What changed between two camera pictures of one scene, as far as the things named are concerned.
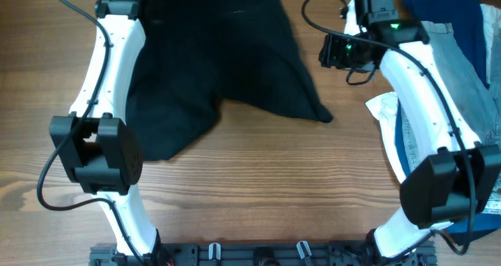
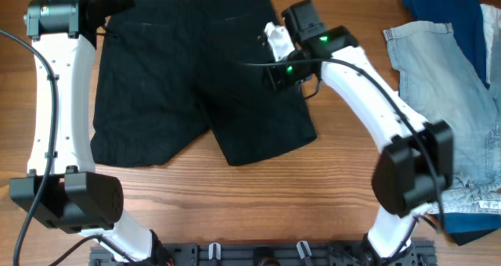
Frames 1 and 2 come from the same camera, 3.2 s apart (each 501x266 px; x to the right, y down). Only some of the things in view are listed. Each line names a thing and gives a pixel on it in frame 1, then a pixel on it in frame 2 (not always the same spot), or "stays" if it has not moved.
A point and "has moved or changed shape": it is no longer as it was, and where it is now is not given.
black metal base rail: (260, 253) stays
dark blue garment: (458, 5) stays
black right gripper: (330, 54) -> (275, 79)
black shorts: (202, 44) has moved or changed shape
